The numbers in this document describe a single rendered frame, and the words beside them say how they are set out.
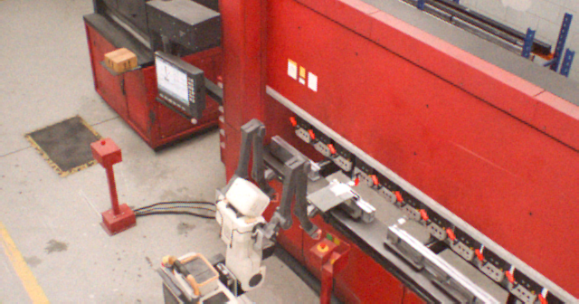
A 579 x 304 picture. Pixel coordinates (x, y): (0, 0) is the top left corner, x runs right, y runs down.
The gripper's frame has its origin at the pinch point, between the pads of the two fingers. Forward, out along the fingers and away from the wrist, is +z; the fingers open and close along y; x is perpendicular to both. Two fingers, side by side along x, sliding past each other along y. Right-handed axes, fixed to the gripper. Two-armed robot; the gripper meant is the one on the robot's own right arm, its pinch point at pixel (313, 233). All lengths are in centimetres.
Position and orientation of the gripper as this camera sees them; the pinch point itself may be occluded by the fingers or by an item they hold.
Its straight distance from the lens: 417.2
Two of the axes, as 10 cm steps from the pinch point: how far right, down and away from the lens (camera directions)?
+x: -7.2, 6.7, -1.9
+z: 3.4, 5.8, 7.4
